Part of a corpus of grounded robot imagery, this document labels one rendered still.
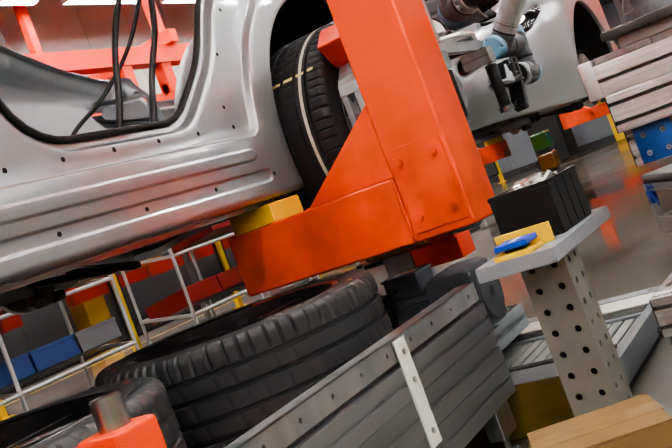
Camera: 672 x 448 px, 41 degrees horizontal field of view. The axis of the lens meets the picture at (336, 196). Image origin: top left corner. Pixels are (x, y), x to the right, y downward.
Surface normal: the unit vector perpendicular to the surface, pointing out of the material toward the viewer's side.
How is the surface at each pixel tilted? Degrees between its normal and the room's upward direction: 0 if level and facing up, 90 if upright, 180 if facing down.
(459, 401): 90
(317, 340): 90
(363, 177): 90
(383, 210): 90
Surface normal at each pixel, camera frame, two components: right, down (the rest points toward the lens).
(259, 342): 0.22, -0.09
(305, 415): 0.79, -0.30
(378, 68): -0.50, 0.18
